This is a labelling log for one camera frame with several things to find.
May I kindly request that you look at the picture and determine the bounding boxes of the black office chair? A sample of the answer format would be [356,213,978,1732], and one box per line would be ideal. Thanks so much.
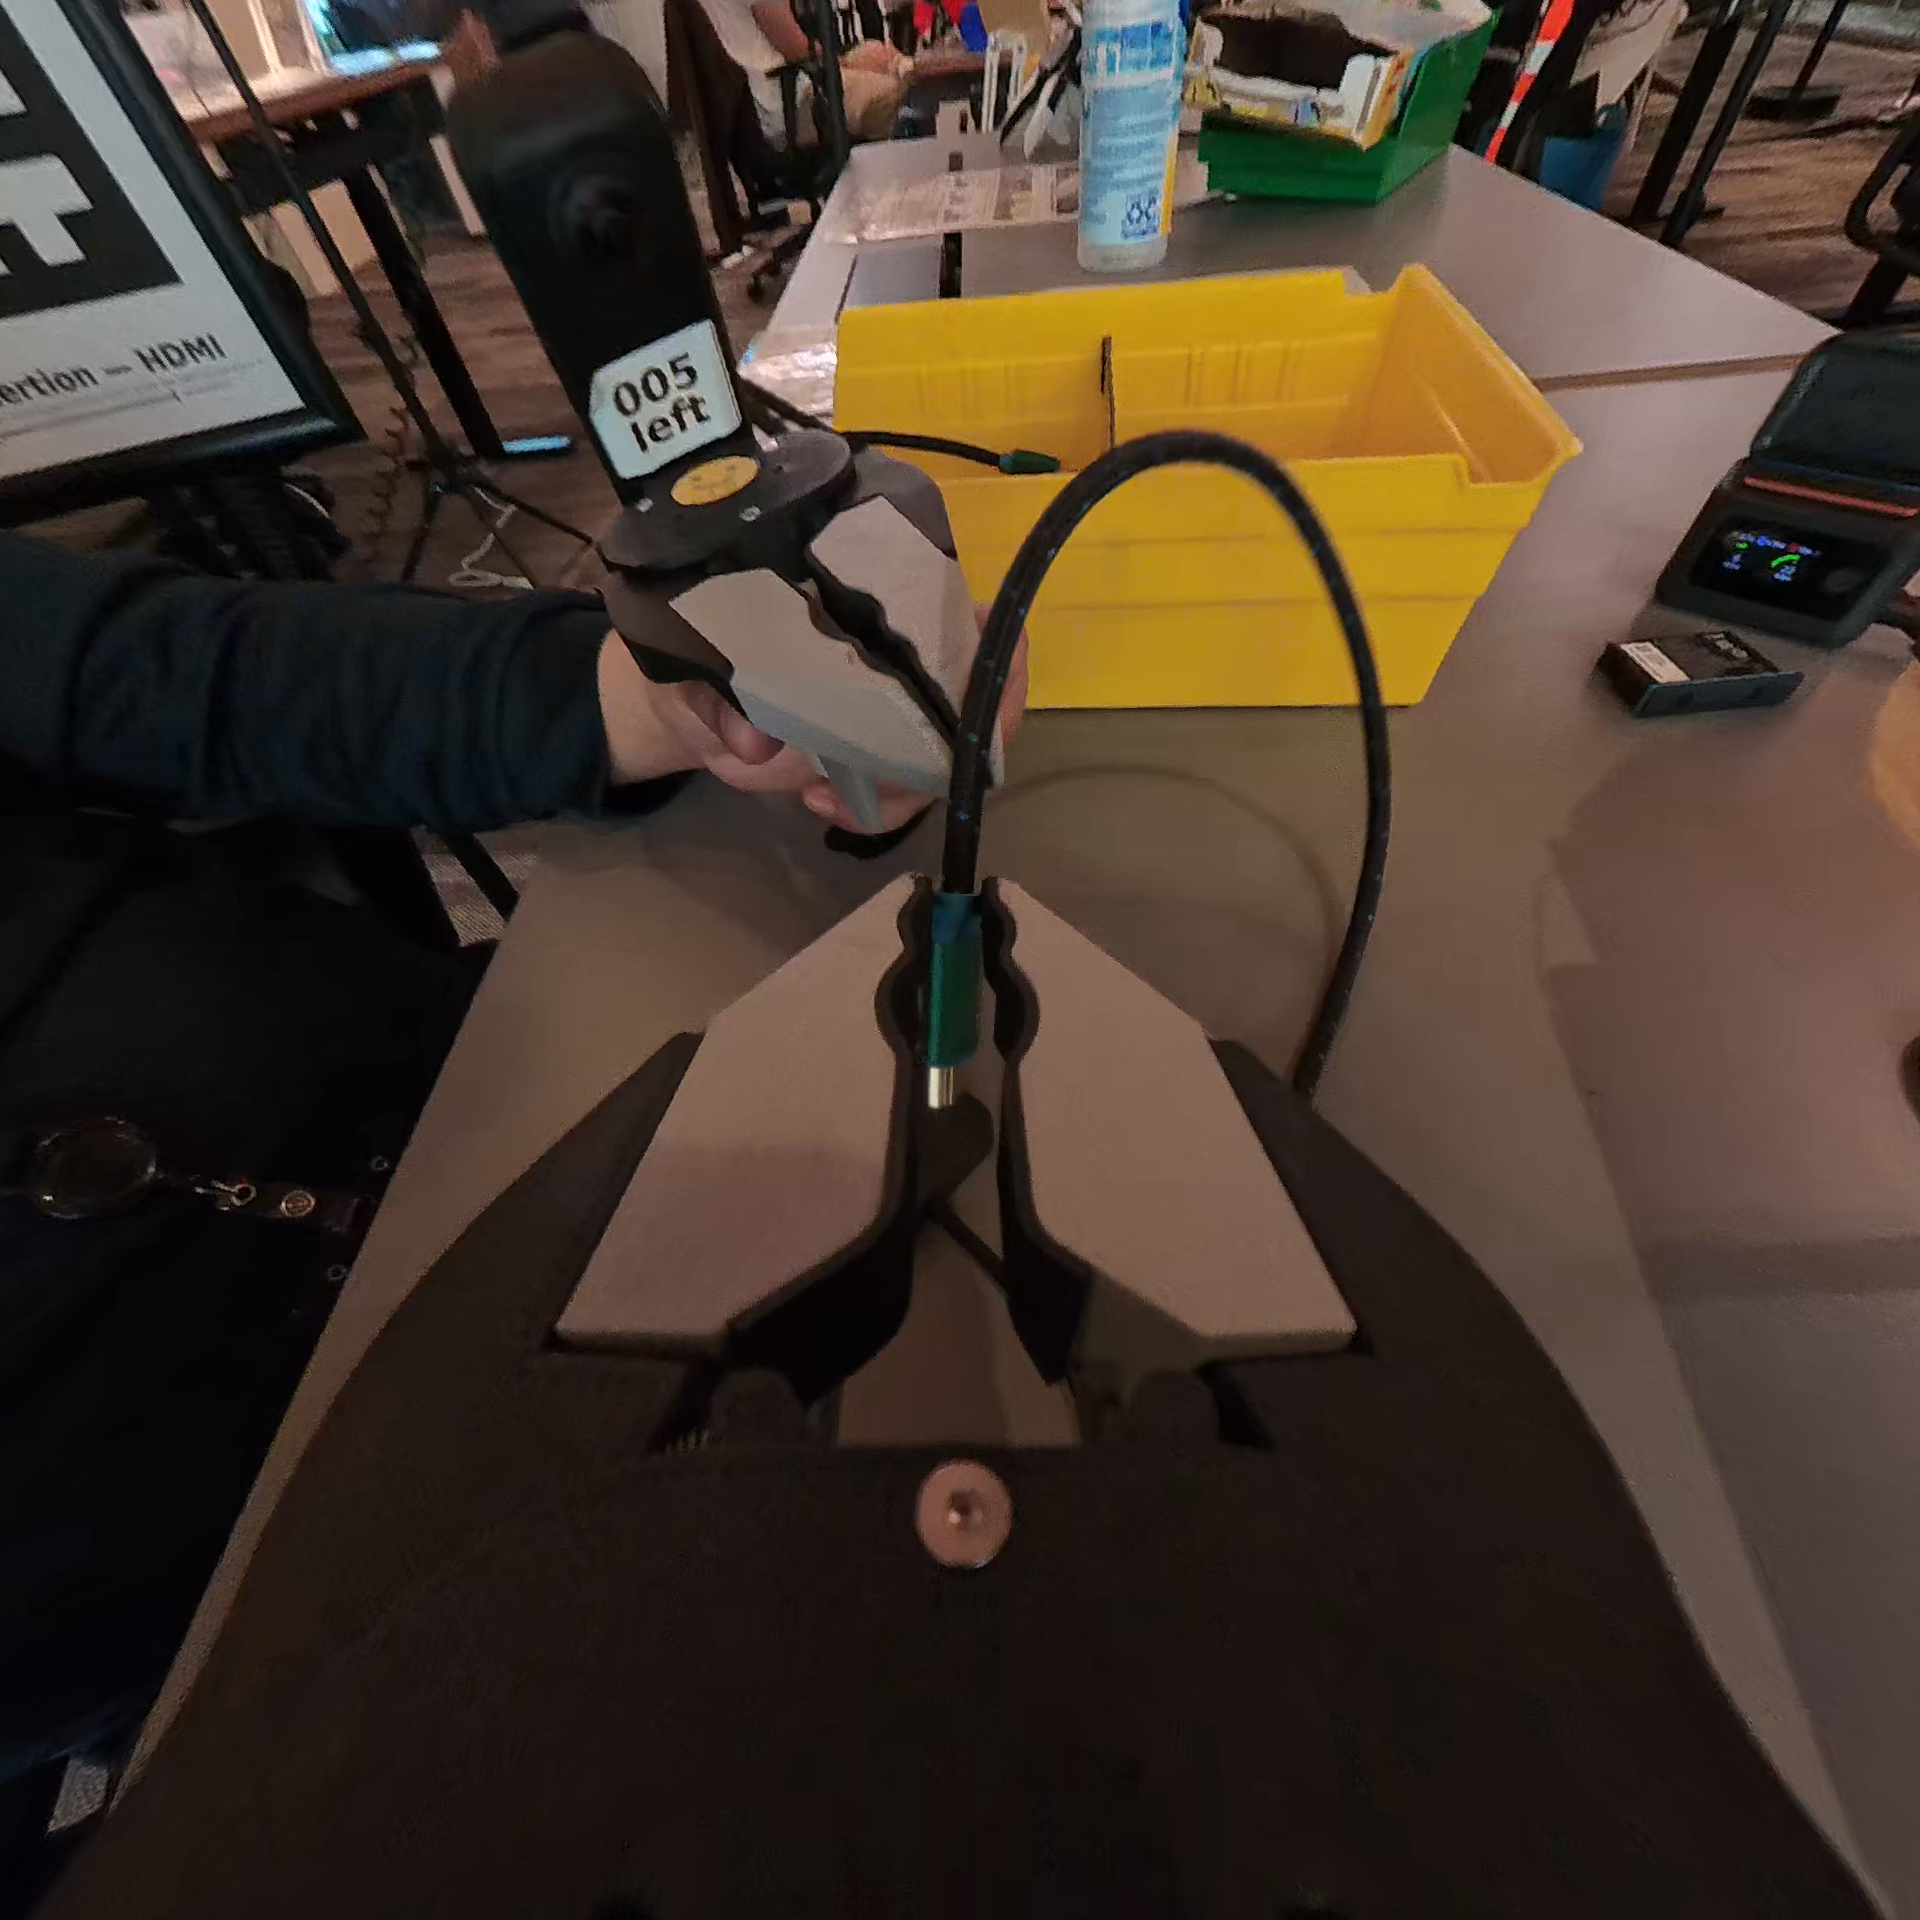
[1836,142,1920,324]

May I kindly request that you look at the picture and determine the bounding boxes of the black camera battery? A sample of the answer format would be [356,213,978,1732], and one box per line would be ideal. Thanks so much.
[1595,629,1808,722]

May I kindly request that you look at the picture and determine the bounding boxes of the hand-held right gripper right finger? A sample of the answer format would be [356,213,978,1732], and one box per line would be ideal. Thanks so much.
[984,877,1362,1387]

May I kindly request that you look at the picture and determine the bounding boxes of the yellow plastic bin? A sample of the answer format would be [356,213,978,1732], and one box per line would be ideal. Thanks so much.
[829,262,1589,713]

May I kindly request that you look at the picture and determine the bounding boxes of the crumpled white packaging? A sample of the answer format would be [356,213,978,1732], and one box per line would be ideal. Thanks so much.
[1206,0,1494,150]

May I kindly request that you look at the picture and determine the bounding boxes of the white and blue wipes canister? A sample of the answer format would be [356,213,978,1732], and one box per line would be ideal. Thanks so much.
[1075,0,1191,276]

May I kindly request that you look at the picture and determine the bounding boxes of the white sign in black frame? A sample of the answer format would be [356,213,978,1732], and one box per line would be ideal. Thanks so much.
[0,0,367,486]

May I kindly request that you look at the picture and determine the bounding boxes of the black badge reel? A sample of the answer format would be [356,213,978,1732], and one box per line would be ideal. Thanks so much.
[26,1117,261,1220]

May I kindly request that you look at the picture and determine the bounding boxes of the person's left forearm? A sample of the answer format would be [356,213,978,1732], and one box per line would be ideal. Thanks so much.
[0,533,621,840]

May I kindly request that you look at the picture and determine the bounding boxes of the green plastic bin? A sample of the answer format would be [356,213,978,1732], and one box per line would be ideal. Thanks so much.
[1195,6,1502,209]

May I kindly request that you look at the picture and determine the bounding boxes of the black braided HDMI cable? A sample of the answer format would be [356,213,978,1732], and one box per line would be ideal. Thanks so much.
[919,427,1400,1117]

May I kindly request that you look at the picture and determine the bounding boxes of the person's left hand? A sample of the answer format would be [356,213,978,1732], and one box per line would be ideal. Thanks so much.
[601,607,1034,836]

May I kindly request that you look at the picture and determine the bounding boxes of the thin black cable green plug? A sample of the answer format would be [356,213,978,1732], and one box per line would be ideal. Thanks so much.
[837,427,1064,482]

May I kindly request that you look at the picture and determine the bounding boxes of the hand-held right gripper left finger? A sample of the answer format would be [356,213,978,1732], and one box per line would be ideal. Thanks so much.
[555,874,924,1410]

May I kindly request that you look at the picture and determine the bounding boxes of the black battery charging case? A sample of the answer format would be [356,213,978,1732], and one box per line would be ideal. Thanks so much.
[1653,324,1920,652]

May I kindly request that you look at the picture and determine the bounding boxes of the printed paper sheets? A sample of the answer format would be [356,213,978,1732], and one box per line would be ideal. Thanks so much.
[817,156,1086,246]

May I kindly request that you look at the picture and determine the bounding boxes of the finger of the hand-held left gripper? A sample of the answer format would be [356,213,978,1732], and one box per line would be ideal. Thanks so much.
[806,493,1001,761]
[664,559,967,799]

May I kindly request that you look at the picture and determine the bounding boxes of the blue bucket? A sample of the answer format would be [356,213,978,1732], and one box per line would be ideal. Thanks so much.
[1537,105,1635,213]

